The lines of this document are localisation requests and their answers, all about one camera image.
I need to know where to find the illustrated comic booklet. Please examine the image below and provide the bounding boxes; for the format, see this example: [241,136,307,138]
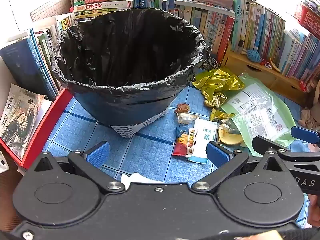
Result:
[0,84,45,161]

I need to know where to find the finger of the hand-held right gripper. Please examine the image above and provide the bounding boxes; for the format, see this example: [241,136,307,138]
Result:
[290,126,320,146]
[252,135,295,161]

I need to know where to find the miniature metal bicycle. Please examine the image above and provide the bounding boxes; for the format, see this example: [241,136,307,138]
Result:
[202,44,222,70]

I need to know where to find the clear candy wrapper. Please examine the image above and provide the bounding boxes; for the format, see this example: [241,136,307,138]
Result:
[176,112,200,125]

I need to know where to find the red plastic basket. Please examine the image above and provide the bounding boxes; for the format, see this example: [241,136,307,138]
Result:
[294,4,320,39]

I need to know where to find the white tissue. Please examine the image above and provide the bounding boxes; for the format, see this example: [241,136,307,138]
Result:
[121,172,163,190]

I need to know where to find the wooden drawer box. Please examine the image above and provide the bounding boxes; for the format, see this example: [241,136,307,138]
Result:
[221,41,308,106]

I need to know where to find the blue yarn ball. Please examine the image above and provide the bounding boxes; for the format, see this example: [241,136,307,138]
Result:
[246,49,262,63]

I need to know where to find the white blue-print packet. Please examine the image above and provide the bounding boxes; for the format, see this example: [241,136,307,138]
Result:
[186,118,218,164]

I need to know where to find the green plastic bag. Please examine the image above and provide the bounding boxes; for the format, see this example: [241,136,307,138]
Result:
[219,73,297,155]

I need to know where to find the stack of lying books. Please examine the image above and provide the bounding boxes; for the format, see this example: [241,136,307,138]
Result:
[69,0,135,22]

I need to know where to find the person's right hand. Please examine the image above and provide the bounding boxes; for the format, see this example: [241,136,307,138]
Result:
[307,194,320,228]

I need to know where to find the upright books on drawer box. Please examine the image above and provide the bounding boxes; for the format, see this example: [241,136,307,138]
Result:
[231,0,320,83]

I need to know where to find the black trash bin with liner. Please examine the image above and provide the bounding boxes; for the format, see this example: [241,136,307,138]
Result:
[51,7,207,127]

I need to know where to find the beige plush toy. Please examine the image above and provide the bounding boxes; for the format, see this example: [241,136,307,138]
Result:
[299,80,320,128]

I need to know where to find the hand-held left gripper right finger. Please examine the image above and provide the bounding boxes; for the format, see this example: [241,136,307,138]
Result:
[191,141,293,193]

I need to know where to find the red box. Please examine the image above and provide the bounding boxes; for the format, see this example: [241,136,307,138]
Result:
[0,88,74,169]

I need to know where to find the patterned flat book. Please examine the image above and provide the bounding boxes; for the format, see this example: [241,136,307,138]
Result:
[174,0,235,14]

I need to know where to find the large dark blue book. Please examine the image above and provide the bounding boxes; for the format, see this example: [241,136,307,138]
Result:
[0,39,59,101]

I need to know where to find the red snack packet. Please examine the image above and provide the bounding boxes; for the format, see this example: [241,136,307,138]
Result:
[172,127,198,158]

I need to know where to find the yellow round lid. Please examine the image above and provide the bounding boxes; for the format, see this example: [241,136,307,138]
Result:
[218,127,244,145]

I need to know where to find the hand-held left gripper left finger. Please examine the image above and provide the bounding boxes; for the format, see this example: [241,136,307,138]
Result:
[32,141,126,193]

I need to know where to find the row of leaning books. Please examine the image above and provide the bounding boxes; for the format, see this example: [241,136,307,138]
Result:
[29,12,78,98]

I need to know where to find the large gold foil wrapper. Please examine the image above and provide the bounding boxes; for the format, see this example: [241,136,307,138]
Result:
[192,67,246,108]

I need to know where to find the long row of upright books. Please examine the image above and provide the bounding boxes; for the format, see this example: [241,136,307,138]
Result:
[134,0,235,63]

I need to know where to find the small gold foil wrapper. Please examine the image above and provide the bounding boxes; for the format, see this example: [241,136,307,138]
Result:
[209,108,237,122]

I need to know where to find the brown crumpled wrapper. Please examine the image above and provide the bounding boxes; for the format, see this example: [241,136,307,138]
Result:
[174,102,190,114]

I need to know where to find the grid board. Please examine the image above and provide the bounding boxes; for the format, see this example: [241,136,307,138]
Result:
[30,0,73,22]

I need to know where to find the white woven wastebasket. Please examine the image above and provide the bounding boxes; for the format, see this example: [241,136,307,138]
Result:
[110,109,168,139]

